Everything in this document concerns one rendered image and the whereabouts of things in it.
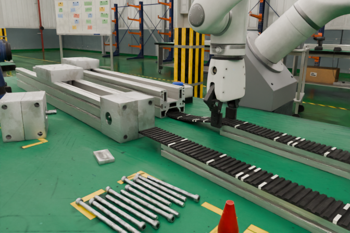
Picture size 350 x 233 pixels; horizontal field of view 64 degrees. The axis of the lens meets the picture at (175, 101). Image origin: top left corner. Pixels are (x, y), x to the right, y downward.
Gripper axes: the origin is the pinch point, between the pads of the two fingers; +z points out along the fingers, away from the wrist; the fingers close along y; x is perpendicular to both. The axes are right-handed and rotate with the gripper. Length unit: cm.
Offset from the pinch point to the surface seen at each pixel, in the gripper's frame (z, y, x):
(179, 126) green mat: 3.9, -5.5, 10.5
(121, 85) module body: -2.7, -4.0, 42.6
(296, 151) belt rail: 1.8, -2.0, -19.9
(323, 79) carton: 54, 456, 141
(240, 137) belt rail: 2.8, -2.1, -6.9
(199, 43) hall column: -6, 245, 239
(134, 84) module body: -4.5, -4.9, 32.9
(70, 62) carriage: -8, -6, 82
